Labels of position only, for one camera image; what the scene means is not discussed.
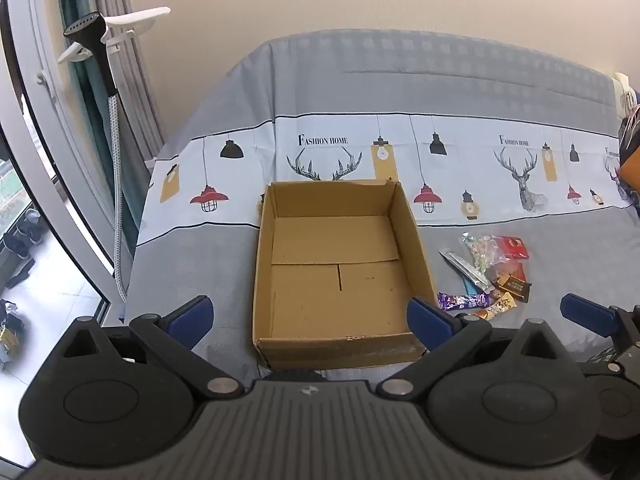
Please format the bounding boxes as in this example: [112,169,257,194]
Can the silver snack stick packet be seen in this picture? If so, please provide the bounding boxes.
[439,250,495,294]

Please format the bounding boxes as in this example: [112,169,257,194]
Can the dark brown snack packet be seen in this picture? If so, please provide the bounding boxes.
[486,260,532,302]

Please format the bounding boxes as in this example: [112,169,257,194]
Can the purple candy bar wrapper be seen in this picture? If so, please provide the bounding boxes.
[437,292,492,311]

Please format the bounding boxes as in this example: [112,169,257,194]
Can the orange snack bar wrapper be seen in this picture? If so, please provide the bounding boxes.
[463,292,518,321]

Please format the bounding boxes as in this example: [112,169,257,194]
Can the clear bag of candies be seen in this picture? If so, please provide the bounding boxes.
[461,232,508,274]

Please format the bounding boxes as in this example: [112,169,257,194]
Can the red snack packet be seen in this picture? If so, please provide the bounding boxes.
[495,236,529,260]

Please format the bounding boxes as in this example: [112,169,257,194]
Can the brown cardboard box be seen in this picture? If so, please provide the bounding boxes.
[252,180,436,370]

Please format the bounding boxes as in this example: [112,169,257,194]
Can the orange cushion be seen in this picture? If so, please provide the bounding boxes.
[616,109,640,206]

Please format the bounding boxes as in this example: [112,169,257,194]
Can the grey patterned bed sheet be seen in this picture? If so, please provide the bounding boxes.
[126,30,639,382]

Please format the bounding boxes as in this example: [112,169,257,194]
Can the white plastic hanger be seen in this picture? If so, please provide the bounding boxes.
[58,6,171,64]

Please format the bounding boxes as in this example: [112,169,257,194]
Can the black garment steamer head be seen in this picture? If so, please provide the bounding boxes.
[63,12,117,98]

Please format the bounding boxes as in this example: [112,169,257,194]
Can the grey curtain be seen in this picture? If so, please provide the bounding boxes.
[54,0,168,241]

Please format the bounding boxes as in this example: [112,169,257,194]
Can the braided steamer hose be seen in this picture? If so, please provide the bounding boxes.
[108,94,129,304]

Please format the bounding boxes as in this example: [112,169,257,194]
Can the white window frame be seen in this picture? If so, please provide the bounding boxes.
[6,0,131,310]

